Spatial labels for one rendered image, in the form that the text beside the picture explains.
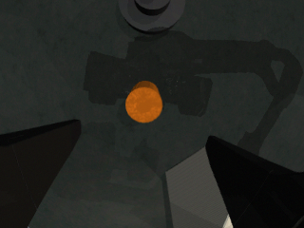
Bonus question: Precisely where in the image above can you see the orange knob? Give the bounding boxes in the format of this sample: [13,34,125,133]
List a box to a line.
[125,81,162,123]

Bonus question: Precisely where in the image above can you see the dark grey round pedestal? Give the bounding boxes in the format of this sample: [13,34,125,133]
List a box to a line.
[118,0,185,34]

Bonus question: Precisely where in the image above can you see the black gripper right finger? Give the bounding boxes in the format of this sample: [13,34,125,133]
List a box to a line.
[205,136,304,228]

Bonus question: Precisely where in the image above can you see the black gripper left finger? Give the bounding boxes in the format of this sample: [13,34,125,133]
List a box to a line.
[0,119,81,228]

